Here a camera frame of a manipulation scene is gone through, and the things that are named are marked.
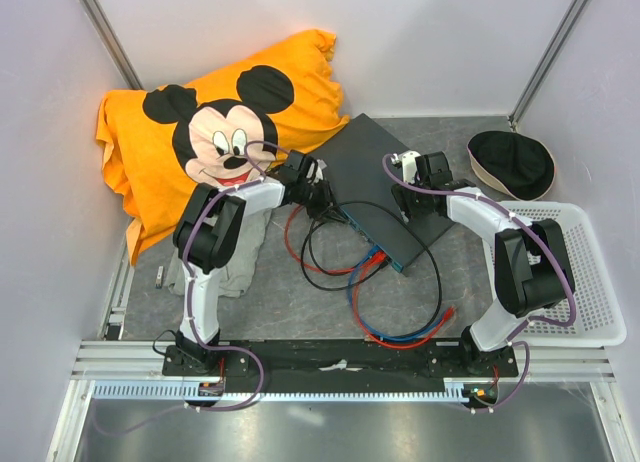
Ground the black cap with beige brim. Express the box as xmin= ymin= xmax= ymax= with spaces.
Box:
xmin=467 ymin=131 xmax=556 ymax=201

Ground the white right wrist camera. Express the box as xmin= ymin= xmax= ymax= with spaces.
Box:
xmin=390 ymin=150 xmax=420 ymax=185

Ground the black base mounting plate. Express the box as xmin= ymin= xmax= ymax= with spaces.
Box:
xmin=162 ymin=338 xmax=519 ymax=393

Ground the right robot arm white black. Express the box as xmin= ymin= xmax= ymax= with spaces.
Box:
xmin=382 ymin=150 xmax=577 ymax=376

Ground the dark grey network switch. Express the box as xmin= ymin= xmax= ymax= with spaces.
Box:
xmin=311 ymin=114 xmax=453 ymax=273

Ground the blue network cable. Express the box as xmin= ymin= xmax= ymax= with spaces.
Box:
xmin=347 ymin=249 xmax=444 ymax=344

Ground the black network cable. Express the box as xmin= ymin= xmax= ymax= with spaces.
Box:
xmin=300 ymin=200 xmax=442 ymax=291

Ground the grey crumpled cloth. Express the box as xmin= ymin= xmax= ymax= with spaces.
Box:
xmin=165 ymin=210 xmax=272 ymax=298

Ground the orange Mickey Mouse pillow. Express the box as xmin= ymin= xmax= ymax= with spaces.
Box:
xmin=95 ymin=29 xmax=349 ymax=264

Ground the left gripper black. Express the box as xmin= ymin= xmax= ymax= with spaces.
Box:
xmin=295 ymin=178 xmax=345 ymax=225

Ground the white perforated plastic basket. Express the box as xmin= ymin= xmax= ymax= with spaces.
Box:
xmin=503 ymin=201 xmax=627 ymax=348

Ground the white slotted cable duct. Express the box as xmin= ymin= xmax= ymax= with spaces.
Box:
xmin=93 ymin=380 xmax=469 ymax=403

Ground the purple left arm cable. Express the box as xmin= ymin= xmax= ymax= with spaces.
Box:
xmin=92 ymin=140 xmax=281 ymax=436

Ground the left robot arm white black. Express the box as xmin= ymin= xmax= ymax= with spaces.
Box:
xmin=173 ymin=151 xmax=333 ymax=375

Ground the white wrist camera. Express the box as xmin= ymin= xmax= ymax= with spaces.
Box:
xmin=308 ymin=159 xmax=326 ymax=183
xmin=390 ymin=150 xmax=420 ymax=185

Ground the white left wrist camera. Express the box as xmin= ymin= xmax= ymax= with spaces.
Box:
xmin=308 ymin=159 xmax=326 ymax=183

